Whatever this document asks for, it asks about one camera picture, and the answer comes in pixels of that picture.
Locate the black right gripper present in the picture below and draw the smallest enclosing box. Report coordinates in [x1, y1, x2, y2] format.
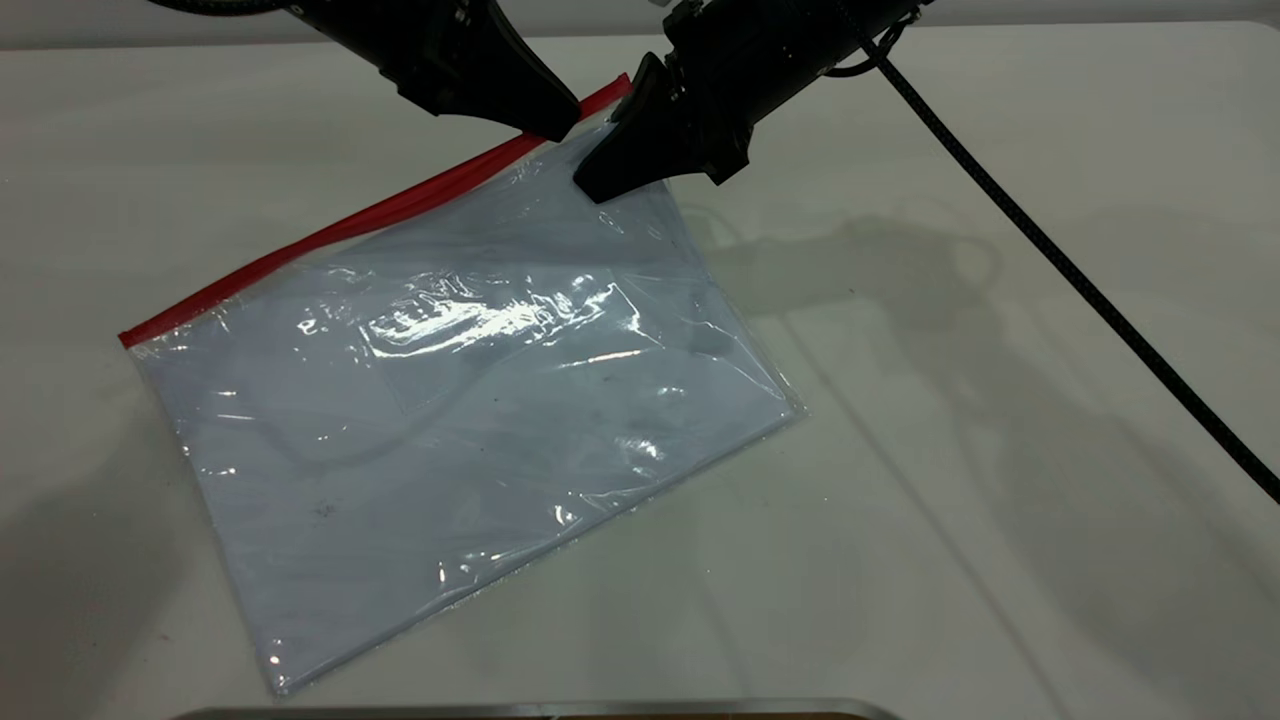
[572, 0, 906, 205]

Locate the silver metal rim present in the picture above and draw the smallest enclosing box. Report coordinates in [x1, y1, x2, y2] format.
[170, 698, 906, 720]

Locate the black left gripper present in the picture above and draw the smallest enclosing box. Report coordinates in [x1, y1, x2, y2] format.
[288, 0, 583, 143]

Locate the transparent zip bag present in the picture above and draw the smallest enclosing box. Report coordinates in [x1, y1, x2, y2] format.
[118, 72, 807, 697]

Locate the black braided cable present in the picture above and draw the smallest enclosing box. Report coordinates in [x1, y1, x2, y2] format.
[828, 0, 1280, 506]

